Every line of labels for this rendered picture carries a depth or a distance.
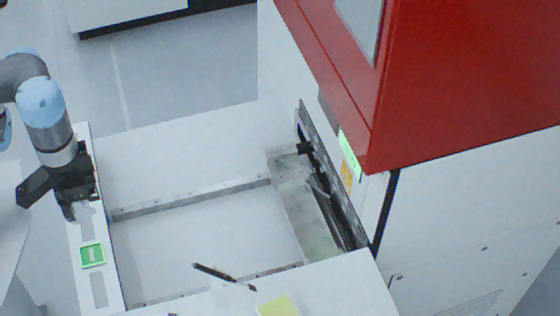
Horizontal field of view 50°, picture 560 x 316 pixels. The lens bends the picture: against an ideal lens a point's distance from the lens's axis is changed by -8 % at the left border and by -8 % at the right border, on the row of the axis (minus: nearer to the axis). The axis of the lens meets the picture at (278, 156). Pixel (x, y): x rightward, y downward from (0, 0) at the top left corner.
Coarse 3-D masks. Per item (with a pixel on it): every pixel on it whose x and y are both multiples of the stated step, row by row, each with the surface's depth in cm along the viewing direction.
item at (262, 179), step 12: (240, 180) 162; (252, 180) 162; (264, 180) 163; (192, 192) 159; (204, 192) 159; (216, 192) 160; (228, 192) 162; (132, 204) 156; (144, 204) 156; (156, 204) 156; (168, 204) 158; (180, 204) 159; (120, 216) 155; (132, 216) 157
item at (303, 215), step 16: (272, 176) 159; (288, 192) 156; (304, 192) 156; (288, 208) 153; (304, 208) 153; (288, 224) 153; (304, 224) 150; (320, 224) 150; (304, 240) 148; (320, 240) 148; (304, 256) 145
